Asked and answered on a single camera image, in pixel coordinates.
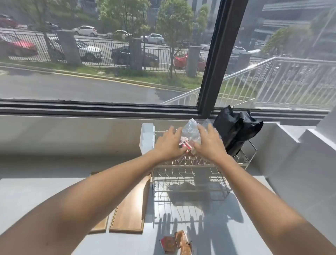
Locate person's left hand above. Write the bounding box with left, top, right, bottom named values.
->
left=153, top=126, right=188, bottom=162

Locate person's right hand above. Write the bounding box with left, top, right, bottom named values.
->
left=193, top=123, right=226, bottom=162

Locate clear plastic snack bag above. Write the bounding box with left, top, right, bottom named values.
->
left=180, top=118, right=222, bottom=158

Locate person's left forearm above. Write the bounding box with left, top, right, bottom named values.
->
left=0, top=152, right=170, bottom=255

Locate person's right forearm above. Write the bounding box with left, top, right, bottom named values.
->
left=208, top=153, right=336, bottom=255

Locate white plastic cutlery holder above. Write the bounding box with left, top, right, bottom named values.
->
left=139, top=123, right=156, bottom=155

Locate black plastic bag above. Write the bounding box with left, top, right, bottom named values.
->
left=213, top=105, right=264, bottom=157

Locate wide wooden board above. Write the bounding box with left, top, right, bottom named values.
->
left=109, top=173, right=152, bottom=234

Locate brown snack packet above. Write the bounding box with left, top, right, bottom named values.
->
left=174, top=230, right=188, bottom=248
left=180, top=242, right=194, bottom=255

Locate grey stone fence pillar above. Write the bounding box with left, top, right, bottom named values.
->
left=128, top=38, right=144, bottom=71
left=237, top=53, right=251, bottom=71
left=185, top=46, right=202, bottom=78
left=56, top=29, right=82, bottom=67

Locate red car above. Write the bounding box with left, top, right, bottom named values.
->
left=0, top=34, right=39, bottom=57
left=0, top=14, right=19, bottom=28
left=173, top=54, right=208, bottom=72

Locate red square snack packet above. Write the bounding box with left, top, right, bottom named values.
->
left=159, top=236, right=178, bottom=254

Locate white metal stair railing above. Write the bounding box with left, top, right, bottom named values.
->
left=160, top=56, right=336, bottom=111

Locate black car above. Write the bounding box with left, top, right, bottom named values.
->
left=110, top=46, right=160, bottom=68

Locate narrow wooden board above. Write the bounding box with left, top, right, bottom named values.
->
left=88, top=172, right=110, bottom=234

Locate black metal fence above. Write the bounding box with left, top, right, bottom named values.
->
left=0, top=30, right=263, bottom=72

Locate green tree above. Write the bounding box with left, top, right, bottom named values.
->
left=156, top=0, right=195, bottom=78
left=97, top=0, right=152, bottom=69

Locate white suv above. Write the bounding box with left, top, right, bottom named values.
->
left=75, top=39, right=103, bottom=63

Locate grey building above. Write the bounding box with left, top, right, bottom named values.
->
left=240, top=0, right=336, bottom=59

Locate dark car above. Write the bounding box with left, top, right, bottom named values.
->
left=27, top=21, right=62, bottom=32

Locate metal wire dish rack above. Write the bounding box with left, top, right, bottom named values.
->
left=152, top=128, right=258, bottom=203

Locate black window frame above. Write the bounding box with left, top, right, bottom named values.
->
left=0, top=0, right=332, bottom=119

